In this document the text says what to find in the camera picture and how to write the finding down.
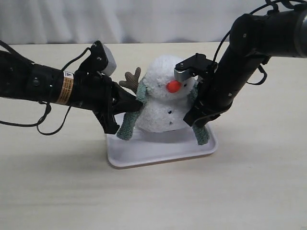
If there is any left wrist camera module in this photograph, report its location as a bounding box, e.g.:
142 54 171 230
78 40 117 77

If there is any white plush snowman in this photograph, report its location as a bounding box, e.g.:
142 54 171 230
119 54 200 133

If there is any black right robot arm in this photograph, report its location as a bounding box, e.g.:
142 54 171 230
183 4 307 127

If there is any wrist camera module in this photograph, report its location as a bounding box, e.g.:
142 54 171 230
174 53 218 82
78 40 117 77

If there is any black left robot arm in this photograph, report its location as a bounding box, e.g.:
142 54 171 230
0 48 143 134

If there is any white square plastic tray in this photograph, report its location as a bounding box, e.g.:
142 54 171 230
106 125 218 169

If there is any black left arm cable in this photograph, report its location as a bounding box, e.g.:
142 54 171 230
0 40 93 136

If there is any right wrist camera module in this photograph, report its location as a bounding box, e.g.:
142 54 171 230
174 53 218 82

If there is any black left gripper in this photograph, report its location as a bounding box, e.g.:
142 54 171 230
69 70 143 134

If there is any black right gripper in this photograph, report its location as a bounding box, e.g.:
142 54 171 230
183 79 234 127

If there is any green knitted scarf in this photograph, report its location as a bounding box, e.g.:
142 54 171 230
117 79 197 140

